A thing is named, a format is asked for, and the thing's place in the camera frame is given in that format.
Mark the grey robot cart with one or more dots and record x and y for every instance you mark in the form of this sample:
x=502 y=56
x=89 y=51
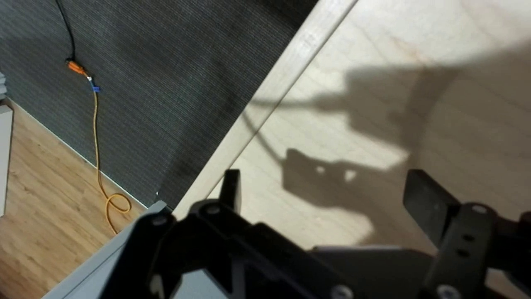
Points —
x=93 y=272

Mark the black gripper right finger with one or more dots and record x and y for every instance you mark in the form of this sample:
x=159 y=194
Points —
x=428 y=205

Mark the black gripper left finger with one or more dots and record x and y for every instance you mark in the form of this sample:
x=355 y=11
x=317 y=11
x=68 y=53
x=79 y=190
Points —
x=229 y=192

